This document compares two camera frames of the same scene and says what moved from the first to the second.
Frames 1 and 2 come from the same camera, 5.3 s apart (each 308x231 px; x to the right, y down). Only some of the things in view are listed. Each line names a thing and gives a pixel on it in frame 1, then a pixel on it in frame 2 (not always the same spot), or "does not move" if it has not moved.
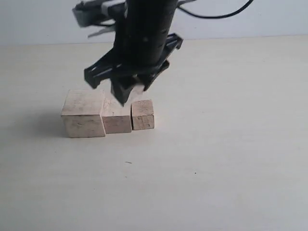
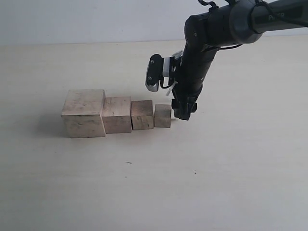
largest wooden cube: (81, 113) does not move
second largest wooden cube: (116, 119) does not move
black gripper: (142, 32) -> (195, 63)
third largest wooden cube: (142, 115) does not move
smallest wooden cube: (137, 88) -> (162, 115)
